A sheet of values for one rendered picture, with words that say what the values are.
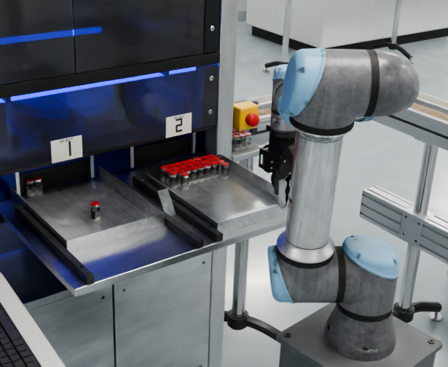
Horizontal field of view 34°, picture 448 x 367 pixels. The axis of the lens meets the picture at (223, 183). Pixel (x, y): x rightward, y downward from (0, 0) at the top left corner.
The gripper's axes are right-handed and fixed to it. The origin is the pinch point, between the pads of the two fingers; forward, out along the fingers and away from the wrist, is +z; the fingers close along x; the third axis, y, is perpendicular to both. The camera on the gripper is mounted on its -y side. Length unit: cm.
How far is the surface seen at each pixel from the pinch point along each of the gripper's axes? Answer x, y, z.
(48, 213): 49, 33, 3
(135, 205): 28.9, 25.5, 3.4
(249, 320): -34, 51, 79
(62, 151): 42, 38, -10
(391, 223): -84, 32, 44
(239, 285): -30, 54, 64
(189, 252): 30.1, -1.3, 3.8
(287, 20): -274, 312, 44
